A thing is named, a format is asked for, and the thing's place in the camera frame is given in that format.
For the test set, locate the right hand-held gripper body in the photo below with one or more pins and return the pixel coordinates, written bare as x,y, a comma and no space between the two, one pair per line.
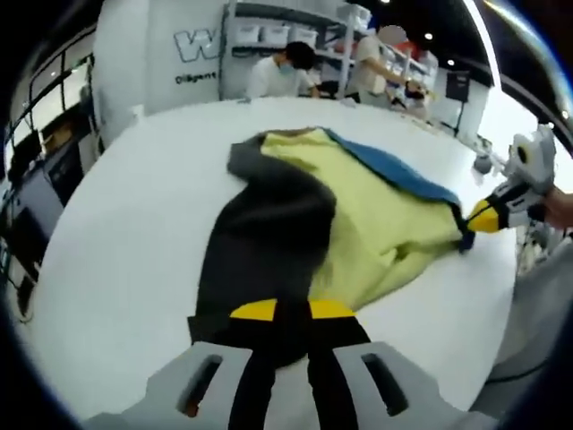
532,157

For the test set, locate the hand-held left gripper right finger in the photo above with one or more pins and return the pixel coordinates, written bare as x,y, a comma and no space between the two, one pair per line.
358,385

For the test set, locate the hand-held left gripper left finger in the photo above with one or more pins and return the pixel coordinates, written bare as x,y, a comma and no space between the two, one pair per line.
210,385

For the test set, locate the yellow blue grey garment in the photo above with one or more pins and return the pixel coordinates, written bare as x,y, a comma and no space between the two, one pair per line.
380,215

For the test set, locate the person's right hand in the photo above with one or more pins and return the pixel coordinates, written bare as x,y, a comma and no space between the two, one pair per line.
559,208

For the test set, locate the grey round object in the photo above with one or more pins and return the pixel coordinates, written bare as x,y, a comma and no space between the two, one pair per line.
482,163

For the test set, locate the black banner on stand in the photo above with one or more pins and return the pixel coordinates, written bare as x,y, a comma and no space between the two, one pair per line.
457,85

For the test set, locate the white ceiling light strip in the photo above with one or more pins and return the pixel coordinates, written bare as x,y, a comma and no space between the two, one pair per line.
485,40

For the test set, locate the ceiling spotlights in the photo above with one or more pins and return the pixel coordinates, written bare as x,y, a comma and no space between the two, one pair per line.
428,36

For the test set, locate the metal storage shelf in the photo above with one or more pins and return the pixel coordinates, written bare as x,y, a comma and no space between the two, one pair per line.
336,27

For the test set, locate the grey cabinet with dark panel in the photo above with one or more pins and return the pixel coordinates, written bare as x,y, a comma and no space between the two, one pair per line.
60,177

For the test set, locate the row of white storage bins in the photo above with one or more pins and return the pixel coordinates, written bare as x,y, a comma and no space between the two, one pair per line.
275,33

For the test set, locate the cardboard box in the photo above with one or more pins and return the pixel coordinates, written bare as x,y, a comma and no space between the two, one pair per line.
58,134

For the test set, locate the glass window wall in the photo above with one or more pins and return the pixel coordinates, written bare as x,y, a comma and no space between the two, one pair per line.
53,89

